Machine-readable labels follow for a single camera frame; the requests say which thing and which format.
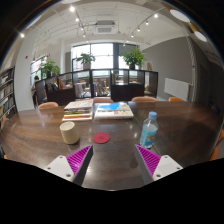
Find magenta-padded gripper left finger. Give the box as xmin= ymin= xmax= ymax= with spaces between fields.
xmin=44 ymin=144 xmax=94 ymax=187

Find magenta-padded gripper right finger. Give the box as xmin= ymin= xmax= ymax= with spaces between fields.
xmin=134 ymin=144 xmax=184 ymax=186

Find clear blue-capped water bottle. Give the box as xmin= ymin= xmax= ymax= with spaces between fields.
xmin=139 ymin=111 xmax=160 ymax=150

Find cream ceramic mug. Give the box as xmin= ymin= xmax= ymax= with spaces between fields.
xmin=59 ymin=121 xmax=81 ymax=145

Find flat round red coaster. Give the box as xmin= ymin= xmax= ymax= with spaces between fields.
xmin=92 ymin=131 xmax=111 ymax=145

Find stack of books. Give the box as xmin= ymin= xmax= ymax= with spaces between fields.
xmin=61 ymin=98 xmax=95 ymax=122

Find orange chairs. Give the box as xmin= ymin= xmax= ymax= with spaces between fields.
xmin=0 ymin=95 xmax=224 ymax=162

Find large blue-covered book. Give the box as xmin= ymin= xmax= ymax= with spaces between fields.
xmin=93 ymin=101 xmax=135 ymax=121

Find dark cube shelf unit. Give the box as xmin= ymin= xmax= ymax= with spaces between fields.
xmin=34 ymin=68 xmax=159 ymax=106

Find person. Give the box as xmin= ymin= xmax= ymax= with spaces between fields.
xmin=30 ymin=75 xmax=42 ymax=107

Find potted green plant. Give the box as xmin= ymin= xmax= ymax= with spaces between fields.
xmin=120 ymin=47 xmax=148 ymax=71
xmin=75 ymin=52 xmax=97 ymax=71
xmin=40 ymin=57 xmax=62 ymax=79

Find large glass window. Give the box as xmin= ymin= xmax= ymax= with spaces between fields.
xmin=70 ymin=42 xmax=138 ymax=71

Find round white ceiling lamp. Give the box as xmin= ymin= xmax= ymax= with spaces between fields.
xmin=169 ymin=8 xmax=191 ymax=24
xmin=194 ymin=30 xmax=208 ymax=43

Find ceiling air conditioner unit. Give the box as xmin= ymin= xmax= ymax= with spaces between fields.
xmin=94 ymin=20 xmax=118 ymax=35

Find ceiling spot lights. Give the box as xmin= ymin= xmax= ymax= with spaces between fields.
xmin=18 ymin=4 xmax=161 ymax=46

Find white wall panel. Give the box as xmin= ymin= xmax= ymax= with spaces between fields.
xmin=163 ymin=77 xmax=191 ymax=102

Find tall wall bookshelf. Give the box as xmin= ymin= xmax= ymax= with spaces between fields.
xmin=0 ymin=65 xmax=18 ymax=121

